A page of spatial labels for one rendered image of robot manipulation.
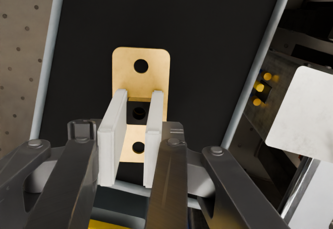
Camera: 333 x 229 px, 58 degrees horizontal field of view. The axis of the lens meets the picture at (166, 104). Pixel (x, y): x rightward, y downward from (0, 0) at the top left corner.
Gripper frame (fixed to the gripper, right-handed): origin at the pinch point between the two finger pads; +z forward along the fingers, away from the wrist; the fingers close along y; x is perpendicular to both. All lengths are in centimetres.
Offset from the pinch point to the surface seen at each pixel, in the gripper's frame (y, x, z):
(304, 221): 23.5, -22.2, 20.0
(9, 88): -32, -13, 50
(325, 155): 17.2, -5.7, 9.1
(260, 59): 7.8, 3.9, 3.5
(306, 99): 14.3, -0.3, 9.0
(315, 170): 23.2, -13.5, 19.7
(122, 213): -1.4, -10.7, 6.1
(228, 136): 6.4, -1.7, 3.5
